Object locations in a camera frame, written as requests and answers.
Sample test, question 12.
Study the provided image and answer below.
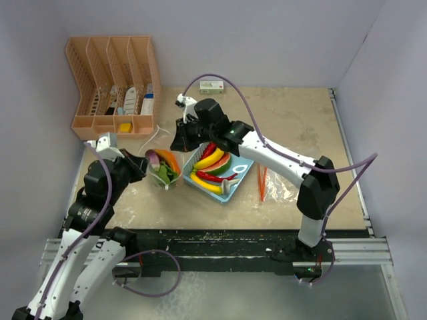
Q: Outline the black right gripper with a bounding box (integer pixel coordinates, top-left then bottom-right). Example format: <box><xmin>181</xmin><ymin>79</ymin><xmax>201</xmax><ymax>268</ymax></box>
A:
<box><xmin>170</xmin><ymin>116</ymin><xmax>216</xmax><ymax>153</ymax></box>

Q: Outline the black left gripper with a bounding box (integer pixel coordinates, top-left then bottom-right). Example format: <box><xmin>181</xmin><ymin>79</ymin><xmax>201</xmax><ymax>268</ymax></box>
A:
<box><xmin>107</xmin><ymin>147</ymin><xmax>149</xmax><ymax>204</ymax></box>

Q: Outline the purple eggplant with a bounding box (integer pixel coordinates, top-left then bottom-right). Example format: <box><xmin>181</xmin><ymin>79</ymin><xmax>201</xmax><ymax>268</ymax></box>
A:
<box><xmin>145</xmin><ymin>149</ymin><xmax>161</xmax><ymax>171</ymax></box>

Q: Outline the orange purple papaya slice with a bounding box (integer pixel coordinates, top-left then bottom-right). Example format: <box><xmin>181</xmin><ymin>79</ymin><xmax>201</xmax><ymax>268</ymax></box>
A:
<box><xmin>154</xmin><ymin>149</ymin><xmax>181</xmax><ymax>175</ymax></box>

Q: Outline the clear polka dot zip bag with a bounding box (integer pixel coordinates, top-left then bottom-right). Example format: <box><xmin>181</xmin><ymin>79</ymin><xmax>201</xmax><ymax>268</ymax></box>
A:
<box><xmin>138</xmin><ymin>125</ymin><xmax>184</xmax><ymax>191</ymax></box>

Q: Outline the green leafy vegetable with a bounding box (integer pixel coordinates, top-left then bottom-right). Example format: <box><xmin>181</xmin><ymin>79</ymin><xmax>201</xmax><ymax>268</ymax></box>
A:
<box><xmin>154</xmin><ymin>161</ymin><xmax>179</xmax><ymax>187</ymax></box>

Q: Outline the white garlic bulb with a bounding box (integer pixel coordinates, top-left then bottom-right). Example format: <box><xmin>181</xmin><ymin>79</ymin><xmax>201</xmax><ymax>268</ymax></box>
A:
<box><xmin>221</xmin><ymin>179</ymin><xmax>240</xmax><ymax>195</ymax></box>

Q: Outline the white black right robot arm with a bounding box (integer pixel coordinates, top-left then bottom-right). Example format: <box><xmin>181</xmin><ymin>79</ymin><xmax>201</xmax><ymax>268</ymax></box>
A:
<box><xmin>170</xmin><ymin>95</ymin><xmax>340</xmax><ymax>261</ymax></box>

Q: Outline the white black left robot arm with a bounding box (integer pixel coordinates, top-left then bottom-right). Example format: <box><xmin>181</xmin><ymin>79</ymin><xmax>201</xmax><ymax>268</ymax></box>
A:
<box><xmin>12</xmin><ymin>149</ymin><xmax>149</xmax><ymax>319</ymax></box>

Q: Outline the clear bag with orange zipper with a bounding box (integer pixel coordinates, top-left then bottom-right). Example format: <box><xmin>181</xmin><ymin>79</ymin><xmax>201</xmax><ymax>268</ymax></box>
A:
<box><xmin>257</xmin><ymin>164</ymin><xmax>298</xmax><ymax>203</ymax></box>

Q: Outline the red chili pepper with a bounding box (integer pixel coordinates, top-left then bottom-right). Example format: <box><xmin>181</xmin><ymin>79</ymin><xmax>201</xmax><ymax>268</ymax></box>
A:
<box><xmin>195</xmin><ymin>171</ymin><xmax>238</xmax><ymax>183</ymax></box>
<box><xmin>200</xmin><ymin>142</ymin><xmax>217</xmax><ymax>160</ymax></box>

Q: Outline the yellow banana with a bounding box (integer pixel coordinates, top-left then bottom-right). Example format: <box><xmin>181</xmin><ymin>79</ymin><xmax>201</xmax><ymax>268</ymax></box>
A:
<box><xmin>189</xmin><ymin>171</ymin><xmax>223</xmax><ymax>195</ymax></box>
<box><xmin>193</xmin><ymin>147</ymin><xmax>225</xmax><ymax>170</ymax></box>

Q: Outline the yellow block in organizer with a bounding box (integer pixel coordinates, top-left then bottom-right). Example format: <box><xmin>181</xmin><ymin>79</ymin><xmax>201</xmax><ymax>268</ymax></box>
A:
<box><xmin>119</xmin><ymin>123</ymin><xmax>132</xmax><ymax>133</ymax></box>

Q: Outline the watermelon slice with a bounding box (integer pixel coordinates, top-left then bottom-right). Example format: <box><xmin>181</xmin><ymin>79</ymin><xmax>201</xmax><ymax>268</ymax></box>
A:
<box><xmin>201</xmin><ymin>153</ymin><xmax>232</xmax><ymax>176</ymax></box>

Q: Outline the white blue box in organizer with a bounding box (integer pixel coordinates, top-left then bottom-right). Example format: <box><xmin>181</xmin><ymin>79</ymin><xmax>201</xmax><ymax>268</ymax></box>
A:
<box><xmin>139</xmin><ymin>83</ymin><xmax>154</xmax><ymax>115</ymax></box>

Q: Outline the green and white small box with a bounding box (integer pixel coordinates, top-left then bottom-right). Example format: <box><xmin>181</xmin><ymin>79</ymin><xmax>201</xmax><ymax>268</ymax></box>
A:
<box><xmin>199</xmin><ymin>80</ymin><xmax>224</xmax><ymax>95</ymax></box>

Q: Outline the light blue plastic basket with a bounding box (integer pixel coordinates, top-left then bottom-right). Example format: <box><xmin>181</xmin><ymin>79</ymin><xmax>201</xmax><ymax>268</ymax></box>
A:
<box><xmin>182</xmin><ymin>143</ymin><xmax>254</xmax><ymax>204</ymax></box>

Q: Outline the white bottle in organizer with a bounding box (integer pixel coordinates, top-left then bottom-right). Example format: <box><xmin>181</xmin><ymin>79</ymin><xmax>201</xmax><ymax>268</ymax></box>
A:
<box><xmin>123</xmin><ymin>87</ymin><xmax>137</xmax><ymax>115</ymax></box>

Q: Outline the peach plastic file organizer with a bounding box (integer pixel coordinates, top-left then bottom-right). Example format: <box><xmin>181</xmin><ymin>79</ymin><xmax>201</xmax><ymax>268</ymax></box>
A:
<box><xmin>65</xmin><ymin>35</ymin><xmax>162</xmax><ymax>140</ymax></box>

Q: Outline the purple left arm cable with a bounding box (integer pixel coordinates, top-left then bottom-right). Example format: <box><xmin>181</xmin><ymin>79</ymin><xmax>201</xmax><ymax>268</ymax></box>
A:
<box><xmin>33</xmin><ymin>141</ymin><xmax>116</xmax><ymax>320</ymax></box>

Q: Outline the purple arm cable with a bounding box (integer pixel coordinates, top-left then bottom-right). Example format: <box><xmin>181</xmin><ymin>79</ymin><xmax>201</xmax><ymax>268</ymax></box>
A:
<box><xmin>33</xmin><ymin>141</ymin><xmax>116</xmax><ymax>320</ymax></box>
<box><xmin>182</xmin><ymin>73</ymin><xmax>378</xmax><ymax>241</ymax></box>

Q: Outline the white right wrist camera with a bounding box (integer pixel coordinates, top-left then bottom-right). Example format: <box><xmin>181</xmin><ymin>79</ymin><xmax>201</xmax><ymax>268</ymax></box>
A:
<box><xmin>175</xmin><ymin>93</ymin><xmax>197</xmax><ymax>123</ymax></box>

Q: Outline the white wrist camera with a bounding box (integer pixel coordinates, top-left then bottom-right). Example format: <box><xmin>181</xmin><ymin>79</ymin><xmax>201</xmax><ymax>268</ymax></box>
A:
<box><xmin>175</xmin><ymin>93</ymin><xmax>197</xmax><ymax>123</ymax></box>
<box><xmin>85</xmin><ymin>132</ymin><xmax>124</xmax><ymax>161</ymax></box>

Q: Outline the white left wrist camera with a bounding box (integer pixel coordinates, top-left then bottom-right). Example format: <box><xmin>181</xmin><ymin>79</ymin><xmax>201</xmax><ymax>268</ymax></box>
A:
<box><xmin>85</xmin><ymin>132</ymin><xmax>124</xmax><ymax>161</ymax></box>

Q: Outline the black aluminium base frame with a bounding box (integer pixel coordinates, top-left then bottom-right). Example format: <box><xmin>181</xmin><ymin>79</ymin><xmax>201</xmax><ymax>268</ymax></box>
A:
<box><xmin>39</xmin><ymin>228</ymin><xmax>408</xmax><ymax>320</ymax></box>

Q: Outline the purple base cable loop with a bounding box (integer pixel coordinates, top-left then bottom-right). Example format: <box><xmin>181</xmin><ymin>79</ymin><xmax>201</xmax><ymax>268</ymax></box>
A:
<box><xmin>111</xmin><ymin>249</ymin><xmax>183</xmax><ymax>298</ymax></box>

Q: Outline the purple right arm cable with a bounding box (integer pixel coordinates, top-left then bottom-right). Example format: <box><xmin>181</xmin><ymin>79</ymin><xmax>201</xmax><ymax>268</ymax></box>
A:
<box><xmin>182</xmin><ymin>73</ymin><xmax>378</xmax><ymax>241</ymax></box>

